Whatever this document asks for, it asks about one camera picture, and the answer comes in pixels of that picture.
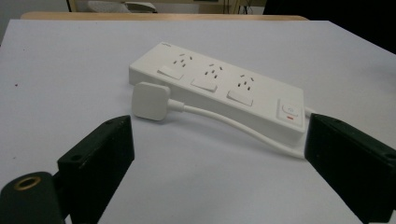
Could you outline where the white power plug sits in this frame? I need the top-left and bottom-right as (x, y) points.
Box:
(131, 81), (186, 122)

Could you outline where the white power cable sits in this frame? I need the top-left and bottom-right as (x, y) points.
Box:
(182, 104), (317, 160)

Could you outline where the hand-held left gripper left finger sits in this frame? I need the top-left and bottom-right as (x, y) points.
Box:
(57, 115), (135, 224)

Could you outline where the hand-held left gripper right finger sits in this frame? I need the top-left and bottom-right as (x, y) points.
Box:
(304, 112), (396, 224)

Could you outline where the white power strip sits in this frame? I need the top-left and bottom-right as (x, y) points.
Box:
(128, 41), (307, 147)

